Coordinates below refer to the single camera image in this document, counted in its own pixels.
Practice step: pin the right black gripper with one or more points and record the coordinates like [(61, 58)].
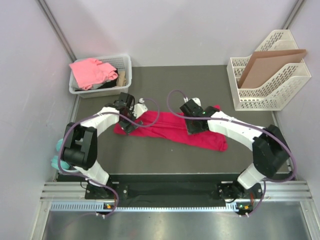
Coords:
[(191, 130)]

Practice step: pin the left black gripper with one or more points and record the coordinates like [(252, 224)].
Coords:
[(127, 127)]

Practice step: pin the magenta t shirt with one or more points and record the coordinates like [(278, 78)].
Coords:
[(173, 128)]

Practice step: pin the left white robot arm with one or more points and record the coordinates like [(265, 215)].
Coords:
[(80, 142)]

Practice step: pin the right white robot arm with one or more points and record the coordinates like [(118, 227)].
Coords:
[(268, 146)]

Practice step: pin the black cloth in basket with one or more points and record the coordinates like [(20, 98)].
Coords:
[(111, 84)]

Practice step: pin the beige folded cloth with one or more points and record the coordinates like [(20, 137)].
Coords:
[(121, 80)]

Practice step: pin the light pink t shirt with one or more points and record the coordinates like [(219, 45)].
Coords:
[(92, 71)]

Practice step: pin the grey cloth in basket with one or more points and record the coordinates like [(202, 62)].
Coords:
[(94, 86)]

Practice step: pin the brown cardboard sheet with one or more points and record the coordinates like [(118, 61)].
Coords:
[(262, 65)]

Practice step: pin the white perforated file organizer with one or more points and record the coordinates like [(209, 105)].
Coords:
[(274, 94)]

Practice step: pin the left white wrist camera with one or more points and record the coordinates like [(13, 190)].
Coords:
[(139, 108)]

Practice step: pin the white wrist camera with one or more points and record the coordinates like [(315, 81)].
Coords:
[(139, 108), (195, 99)]

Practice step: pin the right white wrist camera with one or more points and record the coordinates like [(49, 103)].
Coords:
[(195, 99)]

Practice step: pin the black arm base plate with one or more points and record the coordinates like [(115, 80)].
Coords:
[(175, 190)]

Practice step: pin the white slotted cable duct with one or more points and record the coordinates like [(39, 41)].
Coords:
[(77, 206)]

